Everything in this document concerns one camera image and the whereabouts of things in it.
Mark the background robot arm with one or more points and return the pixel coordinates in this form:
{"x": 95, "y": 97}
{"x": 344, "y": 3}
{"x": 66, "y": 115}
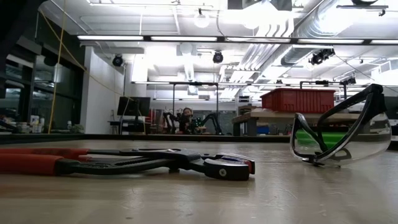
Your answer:
{"x": 170, "y": 121}
{"x": 213, "y": 119}

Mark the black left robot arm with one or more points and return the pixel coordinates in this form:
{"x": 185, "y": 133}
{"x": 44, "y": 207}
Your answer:
{"x": 12, "y": 25}

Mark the person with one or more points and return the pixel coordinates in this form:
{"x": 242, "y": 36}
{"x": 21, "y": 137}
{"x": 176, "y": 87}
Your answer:
{"x": 187, "y": 123}

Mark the black round ceiling fixture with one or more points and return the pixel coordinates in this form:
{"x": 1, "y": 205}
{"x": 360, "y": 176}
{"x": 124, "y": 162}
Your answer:
{"x": 117, "y": 61}
{"x": 217, "y": 57}

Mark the black computer monitor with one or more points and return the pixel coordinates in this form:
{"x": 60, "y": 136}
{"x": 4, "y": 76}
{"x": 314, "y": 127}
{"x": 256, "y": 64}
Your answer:
{"x": 133, "y": 106}

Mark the blue bin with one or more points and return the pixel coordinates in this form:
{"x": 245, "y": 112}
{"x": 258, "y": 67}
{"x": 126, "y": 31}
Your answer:
{"x": 262, "y": 130}

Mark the wooden top rolling workbench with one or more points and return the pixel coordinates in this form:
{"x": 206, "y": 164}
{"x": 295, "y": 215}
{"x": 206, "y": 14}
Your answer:
{"x": 273, "y": 115}

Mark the white pendant lamp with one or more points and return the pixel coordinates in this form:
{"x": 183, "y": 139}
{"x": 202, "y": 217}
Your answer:
{"x": 201, "y": 20}

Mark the red plastic crate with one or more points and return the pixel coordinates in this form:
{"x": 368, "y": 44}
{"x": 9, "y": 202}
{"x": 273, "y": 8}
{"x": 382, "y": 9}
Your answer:
{"x": 295, "y": 101}

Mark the overhead LED light bar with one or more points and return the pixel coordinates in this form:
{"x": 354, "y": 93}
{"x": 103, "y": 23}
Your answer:
{"x": 109, "y": 37}

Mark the green plastic bin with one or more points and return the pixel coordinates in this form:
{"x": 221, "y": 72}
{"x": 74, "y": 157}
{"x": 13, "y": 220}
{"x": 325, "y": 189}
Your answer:
{"x": 332, "y": 137}

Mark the white containers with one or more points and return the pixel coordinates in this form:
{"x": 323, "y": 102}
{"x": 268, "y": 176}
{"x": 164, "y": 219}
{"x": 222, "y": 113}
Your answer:
{"x": 35, "y": 123}

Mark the clear safety glasses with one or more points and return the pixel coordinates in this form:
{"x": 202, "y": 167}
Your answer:
{"x": 373, "y": 102}

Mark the black background station frame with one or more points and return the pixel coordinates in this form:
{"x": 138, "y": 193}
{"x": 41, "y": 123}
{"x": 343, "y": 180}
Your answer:
{"x": 195, "y": 83}

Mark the black aluminium table frame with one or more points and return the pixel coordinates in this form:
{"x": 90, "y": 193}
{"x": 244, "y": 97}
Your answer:
{"x": 62, "y": 138}

